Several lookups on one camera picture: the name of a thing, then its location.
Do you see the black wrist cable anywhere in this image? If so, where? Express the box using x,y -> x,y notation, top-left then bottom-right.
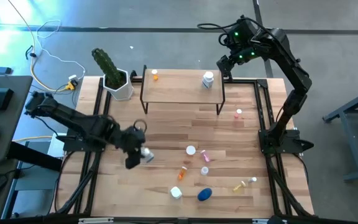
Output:
133,118 -> 148,133
196,17 -> 260,47

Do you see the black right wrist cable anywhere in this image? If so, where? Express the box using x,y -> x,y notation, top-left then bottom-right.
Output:
196,17 -> 260,47

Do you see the grey metal stand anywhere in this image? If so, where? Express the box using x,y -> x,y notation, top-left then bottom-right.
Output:
323,84 -> 358,183

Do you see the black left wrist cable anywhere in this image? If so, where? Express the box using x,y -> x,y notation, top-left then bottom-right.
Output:
133,118 -> 148,133

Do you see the yellow pill vial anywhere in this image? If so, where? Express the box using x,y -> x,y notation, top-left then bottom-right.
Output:
232,180 -> 247,193

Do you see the white metal bracket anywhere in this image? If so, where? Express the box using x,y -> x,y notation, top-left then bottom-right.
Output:
78,217 -> 114,224
252,218 -> 288,224

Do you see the blue lidded jar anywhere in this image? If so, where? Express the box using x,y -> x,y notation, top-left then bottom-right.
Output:
196,187 -> 213,202

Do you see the white grey box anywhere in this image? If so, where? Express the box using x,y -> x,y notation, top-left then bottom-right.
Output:
47,133 -> 68,159

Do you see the black desk beam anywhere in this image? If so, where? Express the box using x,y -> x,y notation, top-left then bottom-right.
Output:
7,141 -> 63,172

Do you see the grey desk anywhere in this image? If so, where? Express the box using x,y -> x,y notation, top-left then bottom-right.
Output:
0,75 -> 34,164

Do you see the white plant pot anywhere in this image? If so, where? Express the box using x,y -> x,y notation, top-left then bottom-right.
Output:
103,67 -> 134,101

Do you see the yellow cable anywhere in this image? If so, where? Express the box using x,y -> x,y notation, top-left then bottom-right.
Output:
7,0 -> 74,93
12,135 -> 54,143

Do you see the black cable piece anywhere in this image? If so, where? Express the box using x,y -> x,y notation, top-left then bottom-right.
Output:
25,45 -> 39,60

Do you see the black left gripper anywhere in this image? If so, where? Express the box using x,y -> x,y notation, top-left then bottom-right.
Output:
118,126 -> 146,170

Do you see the black aluminium station frame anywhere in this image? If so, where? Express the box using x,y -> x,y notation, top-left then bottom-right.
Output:
50,67 -> 315,224

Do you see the wooden shelf black frame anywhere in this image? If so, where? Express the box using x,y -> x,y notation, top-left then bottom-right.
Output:
139,64 -> 226,116

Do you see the green cactus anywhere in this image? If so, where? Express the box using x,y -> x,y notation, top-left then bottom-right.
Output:
91,47 -> 126,90

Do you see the white cable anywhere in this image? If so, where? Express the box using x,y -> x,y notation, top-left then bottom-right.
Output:
35,20 -> 86,81

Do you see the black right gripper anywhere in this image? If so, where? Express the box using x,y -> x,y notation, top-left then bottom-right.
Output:
216,46 -> 249,75

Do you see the white bottle grey label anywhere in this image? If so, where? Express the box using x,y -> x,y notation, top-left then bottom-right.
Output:
170,185 -> 183,200

